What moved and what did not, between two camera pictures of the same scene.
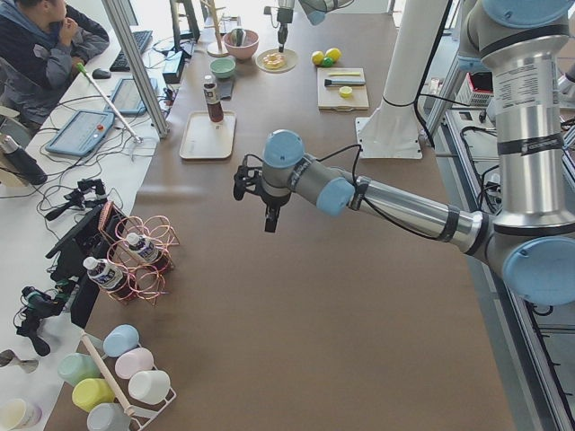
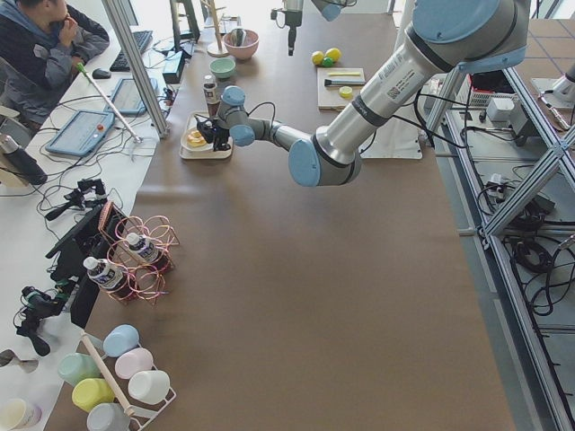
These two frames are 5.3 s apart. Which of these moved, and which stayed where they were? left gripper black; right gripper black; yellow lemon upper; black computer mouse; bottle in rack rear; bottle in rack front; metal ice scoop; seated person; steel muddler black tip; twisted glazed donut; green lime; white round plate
Moved: left gripper black; white round plate; twisted glazed donut; right gripper black
Stayed: black computer mouse; green lime; bottle in rack rear; bottle in rack front; metal ice scoop; seated person; yellow lemon upper; steel muddler black tip
